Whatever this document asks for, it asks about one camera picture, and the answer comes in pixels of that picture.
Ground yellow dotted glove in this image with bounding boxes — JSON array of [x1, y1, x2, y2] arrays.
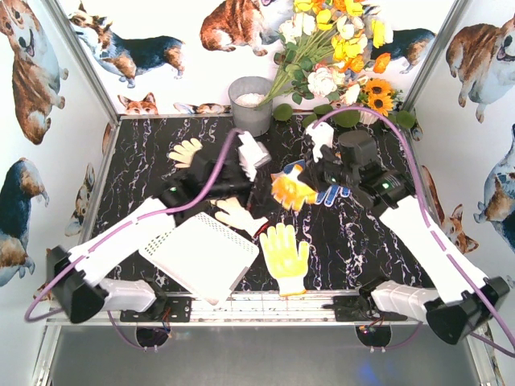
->
[[259, 223, 311, 297]]

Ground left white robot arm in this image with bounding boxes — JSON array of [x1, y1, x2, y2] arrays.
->
[[41, 154, 270, 323]]

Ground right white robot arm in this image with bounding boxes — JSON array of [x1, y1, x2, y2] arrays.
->
[[299, 125, 509, 345]]

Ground cream glove under basket side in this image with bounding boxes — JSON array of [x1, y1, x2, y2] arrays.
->
[[211, 197, 269, 237]]

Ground white perforated storage basket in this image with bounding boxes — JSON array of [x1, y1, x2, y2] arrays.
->
[[138, 212, 259, 306]]

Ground blue dotted glove right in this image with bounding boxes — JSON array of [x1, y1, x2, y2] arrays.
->
[[315, 185, 351, 207]]

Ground blue dotted glove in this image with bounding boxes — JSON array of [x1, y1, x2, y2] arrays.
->
[[315, 185, 351, 207], [270, 159, 305, 181]]

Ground blue dotted glove left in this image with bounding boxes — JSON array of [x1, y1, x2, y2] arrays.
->
[[270, 159, 305, 181]]

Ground cream glove red cuff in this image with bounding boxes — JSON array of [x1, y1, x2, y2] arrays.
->
[[168, 138, 203, 169]]

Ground grey metal bucket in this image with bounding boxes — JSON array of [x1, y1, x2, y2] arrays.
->
[[228, 76, 273, 137]]

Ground artificial flower bouquet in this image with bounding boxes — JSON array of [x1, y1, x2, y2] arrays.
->
[[259, 1, 422, 118]]

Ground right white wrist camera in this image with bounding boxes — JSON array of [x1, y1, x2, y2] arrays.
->
[[304, 122, 334, 162]]

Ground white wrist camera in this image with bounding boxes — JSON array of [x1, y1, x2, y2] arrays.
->
[[304, 122, 334, 162], [238, 131, 271, 182]]

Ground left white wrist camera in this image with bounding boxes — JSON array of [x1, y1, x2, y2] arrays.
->
[[238, 131, 271, 182]]

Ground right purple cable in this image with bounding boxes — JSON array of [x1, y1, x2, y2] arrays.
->
[[311, 106, 515, 359]]

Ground aluminium front frame rail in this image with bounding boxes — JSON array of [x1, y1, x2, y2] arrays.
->
[[50, 289, 423, 326]]

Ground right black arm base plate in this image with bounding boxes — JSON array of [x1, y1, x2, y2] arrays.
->
[[322, 291, 408, 322]]

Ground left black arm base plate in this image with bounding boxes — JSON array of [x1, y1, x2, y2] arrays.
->
[[120, 296, 192, 322]]

